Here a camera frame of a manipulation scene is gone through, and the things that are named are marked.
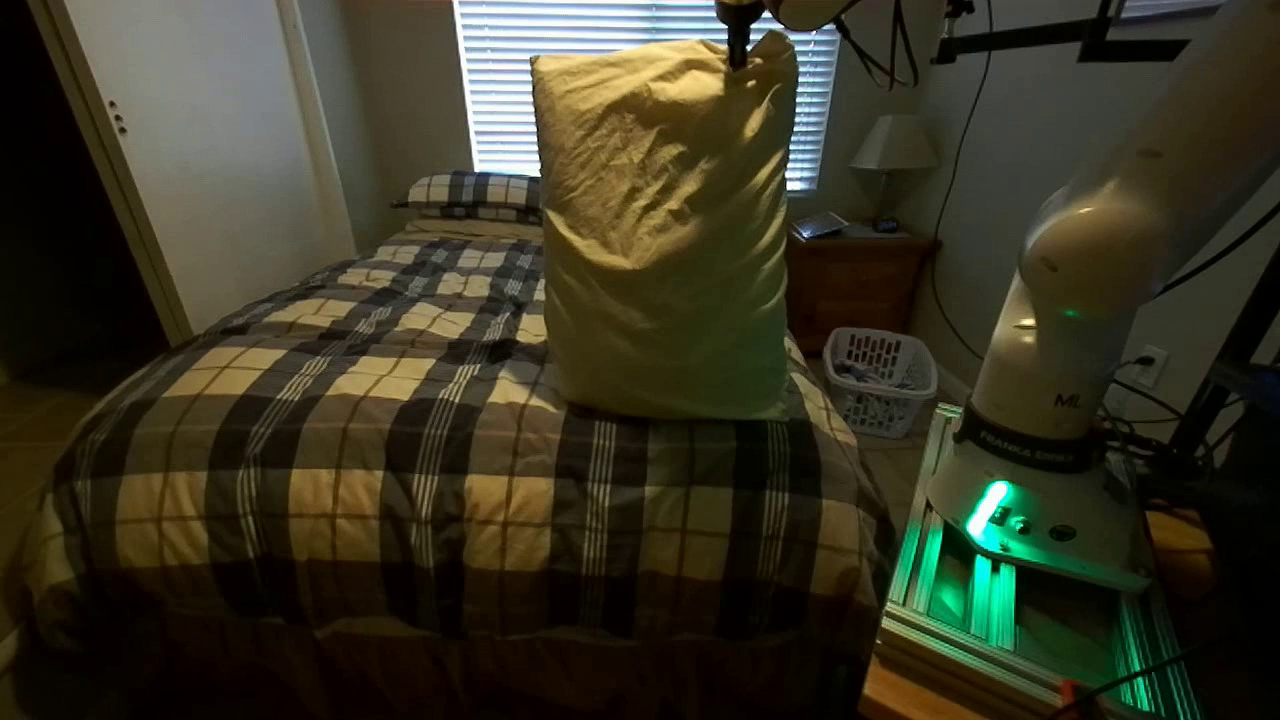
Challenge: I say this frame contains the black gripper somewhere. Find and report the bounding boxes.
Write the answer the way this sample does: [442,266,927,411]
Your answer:
[713,0,792,72]

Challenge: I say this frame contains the white pillow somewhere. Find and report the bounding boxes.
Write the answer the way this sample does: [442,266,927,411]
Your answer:
[526,29,806,426]

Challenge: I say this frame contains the plaid pillow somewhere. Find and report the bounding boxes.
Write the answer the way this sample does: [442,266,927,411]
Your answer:
[388,168,552,228]

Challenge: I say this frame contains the white shade table lamp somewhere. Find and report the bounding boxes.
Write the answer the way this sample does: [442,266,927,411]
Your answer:
[845,108,944,240]

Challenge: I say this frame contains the dark item on nightstand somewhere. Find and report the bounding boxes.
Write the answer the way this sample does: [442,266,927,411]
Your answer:
[786,210,853,248]

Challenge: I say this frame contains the white window blinds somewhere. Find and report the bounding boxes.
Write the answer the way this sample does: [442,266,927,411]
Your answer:
[449,0,846,202]

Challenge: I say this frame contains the brown wooden nightstand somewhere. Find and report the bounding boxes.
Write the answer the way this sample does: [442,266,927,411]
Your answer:
[782,216,944,360]

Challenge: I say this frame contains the white plastic laundry basket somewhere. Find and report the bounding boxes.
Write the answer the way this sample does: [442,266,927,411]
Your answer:
[819,324,944,446]

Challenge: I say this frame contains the plaid checkered comforter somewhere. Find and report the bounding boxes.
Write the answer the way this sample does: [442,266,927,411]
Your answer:
[4,216,898,688]

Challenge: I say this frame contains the white closet door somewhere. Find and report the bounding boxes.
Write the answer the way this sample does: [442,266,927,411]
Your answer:
[29,0,367,350]

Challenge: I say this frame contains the black equipment stand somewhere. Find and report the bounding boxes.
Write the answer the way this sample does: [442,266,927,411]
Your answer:
[1163,246,1280,720]

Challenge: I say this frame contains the brown wooden base board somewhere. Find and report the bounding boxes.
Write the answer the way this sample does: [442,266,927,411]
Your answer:
[856,652,1071,720]

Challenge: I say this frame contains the black overhead mount bracket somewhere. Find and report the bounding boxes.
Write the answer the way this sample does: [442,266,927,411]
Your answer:
[927,0,1193,72]

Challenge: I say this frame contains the aluminium robot mount platform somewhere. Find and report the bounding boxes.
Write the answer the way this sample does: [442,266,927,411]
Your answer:
[872,396,1209,720]

